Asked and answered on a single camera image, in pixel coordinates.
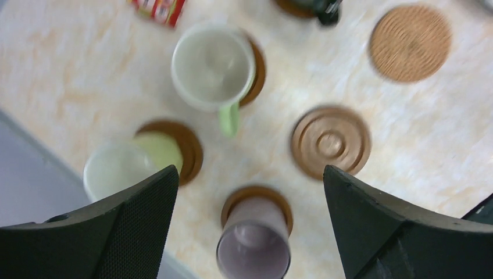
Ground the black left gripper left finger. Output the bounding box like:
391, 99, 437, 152
1, 165, 180, 278

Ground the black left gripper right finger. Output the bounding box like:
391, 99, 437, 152
323, 166, 492, 278

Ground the yellow-green mug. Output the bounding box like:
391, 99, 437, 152
83, 131, 184, 202

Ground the brown wooden round coaster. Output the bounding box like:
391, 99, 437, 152
133, 119, 203, 186

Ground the purple mug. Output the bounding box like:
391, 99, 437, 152
216, 197, 291, 279

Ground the light green mug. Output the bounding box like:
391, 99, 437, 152
170, 23, 258, 137

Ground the woven rattan coaster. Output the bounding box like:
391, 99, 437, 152
369, 3, 452, 83

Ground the dark brown round coaster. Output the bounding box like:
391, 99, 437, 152
240, 37, 266, 107

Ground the dark green mug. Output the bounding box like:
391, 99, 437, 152
295, 0, 342, 27

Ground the dark brown wooden coaster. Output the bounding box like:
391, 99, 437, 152
275, 0, 316, 19

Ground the red snack packet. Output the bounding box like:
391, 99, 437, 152
127, 0, 186, 28

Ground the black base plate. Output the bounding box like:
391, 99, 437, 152
462, 194, 493, 225

